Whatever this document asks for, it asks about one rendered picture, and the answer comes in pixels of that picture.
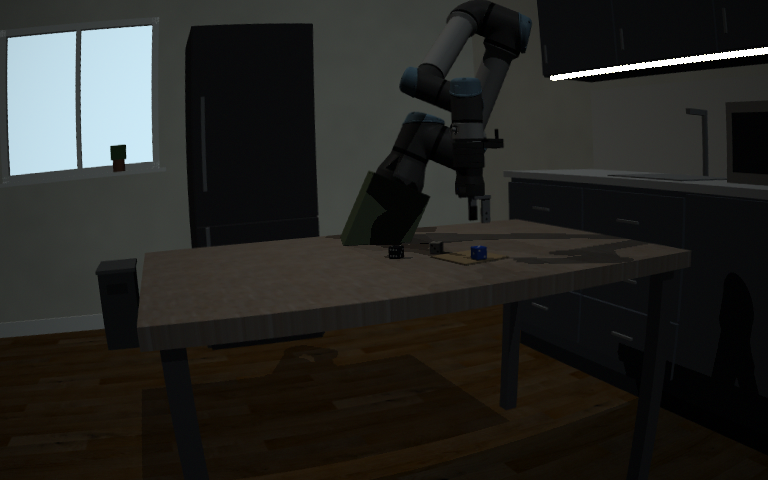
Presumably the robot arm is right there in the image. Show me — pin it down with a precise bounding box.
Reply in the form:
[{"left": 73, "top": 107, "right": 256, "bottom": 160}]
[{"left": 376, "top": 0, "right": 532, "bottom": 192}]

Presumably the blue die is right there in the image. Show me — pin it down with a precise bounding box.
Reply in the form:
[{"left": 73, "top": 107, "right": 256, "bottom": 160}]
[{"left": 471, "top": 246, "right": 487, "bottom": 260}]

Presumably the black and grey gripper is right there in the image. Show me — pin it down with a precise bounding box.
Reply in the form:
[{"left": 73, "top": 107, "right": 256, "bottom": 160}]
[{"left": 451, "top": 123, "right": 504, "bottom": 223}]

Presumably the tan flat mat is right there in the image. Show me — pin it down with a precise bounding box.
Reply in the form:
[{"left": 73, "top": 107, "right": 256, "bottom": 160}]
[{"left": 431, "top": 250, "right": 509, "bottom": 265}]

